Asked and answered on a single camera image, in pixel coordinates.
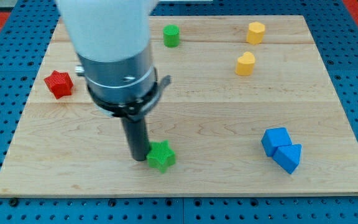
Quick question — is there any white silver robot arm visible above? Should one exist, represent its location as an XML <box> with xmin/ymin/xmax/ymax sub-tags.
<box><xmin>56</xmin><ymin>0</ymin><xmax>171</xmax><ymax>121</ymax></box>

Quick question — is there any yellow heart block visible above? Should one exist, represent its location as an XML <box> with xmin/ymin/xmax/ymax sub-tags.
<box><xmin>235</xmin><ymin>52</ymin><xmax>255</xmax><ymax>76</ymax></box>

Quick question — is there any blue cube block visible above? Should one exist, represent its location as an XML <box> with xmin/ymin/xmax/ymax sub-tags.
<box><xmin>261</xmin><ymin>127</ymin><xmax>292</xmax><ymax>157</ymax></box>

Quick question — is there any green star block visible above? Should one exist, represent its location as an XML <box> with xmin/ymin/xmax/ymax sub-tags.
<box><xmin>146</xmin><ymin>140</ymin><xmax>176</xmax><ymax>173</ymax></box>

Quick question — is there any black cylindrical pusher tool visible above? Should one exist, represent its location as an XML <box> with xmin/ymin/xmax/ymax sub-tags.
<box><xmin>121</xmin><ymin>118</ymin><xmax>150</xmax><ymax>161</ymax></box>

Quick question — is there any wooden board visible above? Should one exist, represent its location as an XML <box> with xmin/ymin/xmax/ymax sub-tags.
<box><xmin>0</xmin><ymin>16</ymin><xmax>358</xmax><ymax>198</ymax></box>

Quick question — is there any green cylinder block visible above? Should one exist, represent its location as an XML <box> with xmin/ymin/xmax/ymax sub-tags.
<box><xmin>163</xmin><ymin>24</ymin><xmax>180</xmax><ymax>47</ymax></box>

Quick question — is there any yellow hexagon block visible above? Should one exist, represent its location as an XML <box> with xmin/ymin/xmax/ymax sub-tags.
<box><xmin>246</xmin><ymin>22</ymin><xmax>265</xmax><ymax>45</ymax></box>

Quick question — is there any blue triangle block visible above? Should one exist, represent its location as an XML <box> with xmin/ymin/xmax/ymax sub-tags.
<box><xmin>273</xmin><ymin>144</ymin><xmax>302</xmax><ymax>174</ymax></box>

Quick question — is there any red star block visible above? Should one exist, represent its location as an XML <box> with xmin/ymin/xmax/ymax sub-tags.
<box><xmin>44</xmin><ymin>70</ymin><xmax>73</xmax><ymax>99</ymax></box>

